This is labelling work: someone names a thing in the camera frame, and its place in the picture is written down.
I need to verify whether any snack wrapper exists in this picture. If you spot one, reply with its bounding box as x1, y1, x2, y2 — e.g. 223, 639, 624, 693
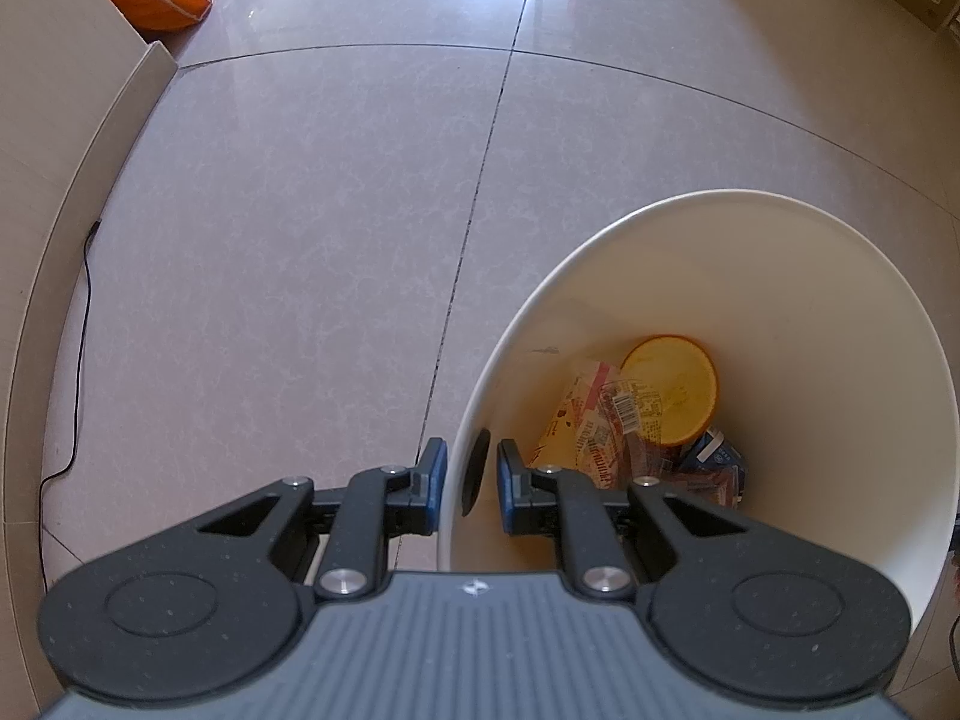
528, 358, 625, 490

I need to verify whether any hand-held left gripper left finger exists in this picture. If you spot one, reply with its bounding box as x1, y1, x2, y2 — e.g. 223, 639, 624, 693
195, 437, 449, 601

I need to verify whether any red snack packet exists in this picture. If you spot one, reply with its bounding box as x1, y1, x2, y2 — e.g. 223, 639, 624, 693
595, 381, 670, 482

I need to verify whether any orange plastic lid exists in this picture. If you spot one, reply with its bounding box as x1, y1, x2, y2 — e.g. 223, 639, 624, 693
620, 334, 721, 446

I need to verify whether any black cable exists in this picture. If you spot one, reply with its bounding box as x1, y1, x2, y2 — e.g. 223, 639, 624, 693
38, 220, 104, 537

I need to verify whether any red drink can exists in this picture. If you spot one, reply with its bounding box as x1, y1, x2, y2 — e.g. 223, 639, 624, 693
660, 465, 745, 509

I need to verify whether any blue snack packet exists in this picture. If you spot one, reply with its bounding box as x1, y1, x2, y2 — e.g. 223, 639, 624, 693
679, 425, 749, 492

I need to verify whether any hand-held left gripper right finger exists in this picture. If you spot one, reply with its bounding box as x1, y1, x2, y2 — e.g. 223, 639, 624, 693
496, 439, 760, 601

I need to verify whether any white trash bin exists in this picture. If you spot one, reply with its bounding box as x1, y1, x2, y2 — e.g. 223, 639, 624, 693
435, 189, 960, 620

